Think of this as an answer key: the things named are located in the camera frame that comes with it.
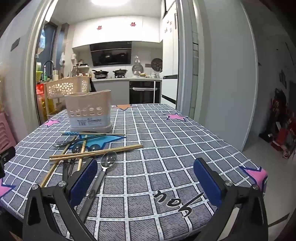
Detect white spice shelf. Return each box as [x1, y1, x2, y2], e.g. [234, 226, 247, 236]
[70, 64, 90, 78]

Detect pink plastic chair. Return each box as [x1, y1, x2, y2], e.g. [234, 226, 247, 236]
[0, 113, 17, 151]

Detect ceiling light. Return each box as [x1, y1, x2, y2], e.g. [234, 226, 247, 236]
[90, 0, 124, 5]

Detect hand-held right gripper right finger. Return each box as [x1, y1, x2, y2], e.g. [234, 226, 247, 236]
[193, 158, 269, 241]

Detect round metal steamer rack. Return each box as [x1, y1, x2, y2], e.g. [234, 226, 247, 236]
[132, 64, 144, 76]

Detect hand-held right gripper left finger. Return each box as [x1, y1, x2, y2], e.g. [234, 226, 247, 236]
[22, 158, 99, 241]

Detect black built-in oven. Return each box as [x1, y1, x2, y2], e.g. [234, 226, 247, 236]
[129, 80, 162, 105]

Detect black kitchen faucet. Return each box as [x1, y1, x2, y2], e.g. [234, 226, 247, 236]
[43, 61, 56, 81]

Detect wooden chopstick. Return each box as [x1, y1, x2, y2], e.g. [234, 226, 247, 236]
[40, 136, 78, 188]
[77, 135, 88, 171]
[49, 146, 143, 162]
[49, 144, 143, 160]

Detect black utensil handle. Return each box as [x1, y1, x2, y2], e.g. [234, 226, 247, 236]
[54, 134, 107, 148]

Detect blue patterned chopstick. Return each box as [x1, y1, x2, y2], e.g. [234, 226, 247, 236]
[61, 131, 126, 136]

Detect grey checked star tablecloth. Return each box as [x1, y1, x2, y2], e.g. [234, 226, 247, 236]
[0, 103, 269, 241]

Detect black range hood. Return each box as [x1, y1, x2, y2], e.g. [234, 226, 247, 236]
[90, 42, 132, 67]

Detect white refrigerator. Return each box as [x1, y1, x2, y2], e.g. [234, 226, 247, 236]
[161, 17, 179, 109]

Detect white upper cabinets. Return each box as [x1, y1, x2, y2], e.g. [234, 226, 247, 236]
[72, 17, 162, 49]

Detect beige plastic utensil holder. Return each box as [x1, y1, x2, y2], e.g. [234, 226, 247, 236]
[64, 90, 113, 134]

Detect black cooking pot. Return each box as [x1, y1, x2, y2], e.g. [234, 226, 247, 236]
[112, 68, 128, 78]

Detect round dark steamer rack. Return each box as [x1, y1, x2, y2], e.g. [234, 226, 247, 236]
[151, 58, 163, 72]

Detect sliding glass door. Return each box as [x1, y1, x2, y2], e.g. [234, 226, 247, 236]
[25, 0, 60, 126]

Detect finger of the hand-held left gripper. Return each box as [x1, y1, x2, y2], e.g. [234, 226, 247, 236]
[0, 146, 16, 179]

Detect black wok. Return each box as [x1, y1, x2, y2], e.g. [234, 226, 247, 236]
[92, 70, 110, 79]

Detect red festive decorations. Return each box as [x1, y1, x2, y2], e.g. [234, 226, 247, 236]
[259, 88, 296, 159]

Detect beige flower-hole basket rack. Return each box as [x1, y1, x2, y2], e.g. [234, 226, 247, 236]
[44, 75, 90, 116]

